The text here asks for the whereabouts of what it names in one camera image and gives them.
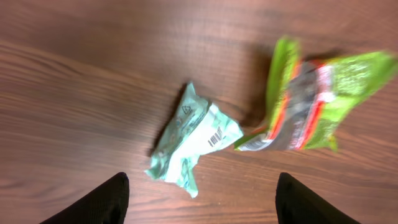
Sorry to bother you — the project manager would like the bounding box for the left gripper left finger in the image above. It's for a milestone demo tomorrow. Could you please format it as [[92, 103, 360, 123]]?
[[43, 172, 129, 224]]

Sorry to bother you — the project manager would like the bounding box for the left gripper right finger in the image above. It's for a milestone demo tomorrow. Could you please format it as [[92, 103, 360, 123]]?
[[275, 172, 359, 224]]

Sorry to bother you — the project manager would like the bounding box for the green snack bag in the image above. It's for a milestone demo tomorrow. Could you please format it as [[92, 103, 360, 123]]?
[[234, 38, 397, 151]]

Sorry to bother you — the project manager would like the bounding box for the teal snack packet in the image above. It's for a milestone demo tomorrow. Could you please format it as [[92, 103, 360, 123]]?
[[146, 83, 243, 198]]

